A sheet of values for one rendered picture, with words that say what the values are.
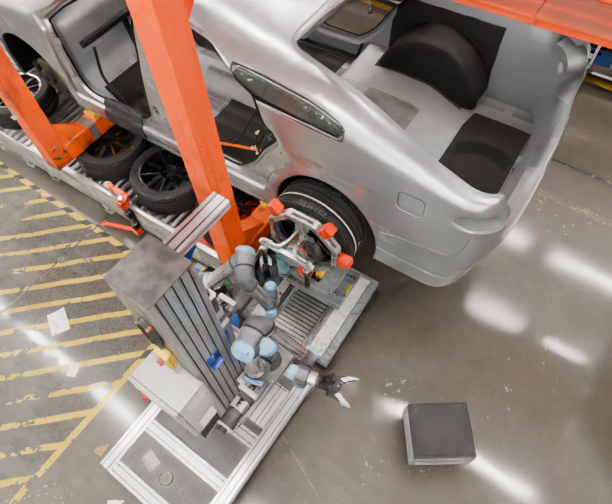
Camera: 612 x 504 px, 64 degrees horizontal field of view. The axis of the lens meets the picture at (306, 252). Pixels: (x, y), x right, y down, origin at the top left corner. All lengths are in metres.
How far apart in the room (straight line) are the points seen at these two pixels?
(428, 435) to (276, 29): 2.65
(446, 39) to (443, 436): 2.83
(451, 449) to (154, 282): 2.24
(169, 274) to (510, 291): 3.10
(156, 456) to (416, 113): 3.07
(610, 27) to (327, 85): 1.75
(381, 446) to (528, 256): 2.07
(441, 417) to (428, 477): 0.47
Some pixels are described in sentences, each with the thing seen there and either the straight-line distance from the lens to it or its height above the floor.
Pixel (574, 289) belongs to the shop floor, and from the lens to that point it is 4.59.
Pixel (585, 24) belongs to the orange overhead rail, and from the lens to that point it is 1.29.
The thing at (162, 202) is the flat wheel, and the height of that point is 0.46.
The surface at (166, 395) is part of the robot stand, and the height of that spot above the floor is 1.23.
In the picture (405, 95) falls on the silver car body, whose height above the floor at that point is 1.04.
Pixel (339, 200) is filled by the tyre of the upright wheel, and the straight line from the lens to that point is 3.16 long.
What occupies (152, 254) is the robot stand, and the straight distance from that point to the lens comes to 2.01.
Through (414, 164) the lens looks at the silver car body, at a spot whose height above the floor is 1.70.
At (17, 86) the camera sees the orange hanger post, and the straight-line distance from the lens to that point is 4.29.
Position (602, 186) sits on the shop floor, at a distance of 5.38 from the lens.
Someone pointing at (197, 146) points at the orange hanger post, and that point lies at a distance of 2.59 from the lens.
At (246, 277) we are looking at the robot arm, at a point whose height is 1.31.
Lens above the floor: 3.64
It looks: 58 degrees down
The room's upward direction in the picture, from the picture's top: 4 degrees counter-clockwise
